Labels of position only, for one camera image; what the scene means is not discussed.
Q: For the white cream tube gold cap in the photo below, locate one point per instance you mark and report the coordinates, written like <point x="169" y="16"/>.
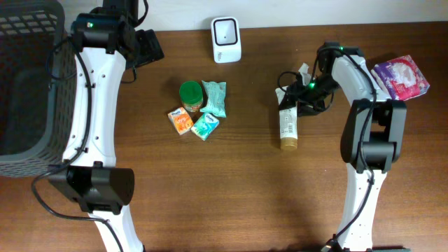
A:
<point x="288" y="128"/>

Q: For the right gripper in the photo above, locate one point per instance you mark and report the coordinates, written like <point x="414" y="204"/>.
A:
<point x="313" y="108"/>

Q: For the green lid glass jar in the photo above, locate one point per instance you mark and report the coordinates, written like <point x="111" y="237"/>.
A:
<point x="191" y="96"/>

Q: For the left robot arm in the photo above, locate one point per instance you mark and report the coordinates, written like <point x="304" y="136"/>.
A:
<point x="106" y="42"/>

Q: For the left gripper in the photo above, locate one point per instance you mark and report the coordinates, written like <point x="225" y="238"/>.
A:
<point x="150" y="47"/>

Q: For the teal tissue pack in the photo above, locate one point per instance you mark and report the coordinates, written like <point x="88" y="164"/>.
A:
<point x="205" y="125"/>

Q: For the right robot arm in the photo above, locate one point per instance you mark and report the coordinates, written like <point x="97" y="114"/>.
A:
<point x="371" y="140"/>

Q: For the mint green wipes packet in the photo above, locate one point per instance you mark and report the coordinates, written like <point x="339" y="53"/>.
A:
<point x="216" y="93"/>

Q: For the orange tissue pack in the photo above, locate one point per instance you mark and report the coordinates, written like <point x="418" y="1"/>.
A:
<point x="181" y="120"/>

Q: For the red purple pad package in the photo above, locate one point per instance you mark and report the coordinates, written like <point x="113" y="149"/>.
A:
<point x="401" y="78"/>

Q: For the grey plastic mesh basket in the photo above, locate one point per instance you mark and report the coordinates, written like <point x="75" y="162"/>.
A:
<point x="38" y="87"/>

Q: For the white barcode scanner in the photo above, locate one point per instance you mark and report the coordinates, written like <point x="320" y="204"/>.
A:
<point x="226" y="40"/>

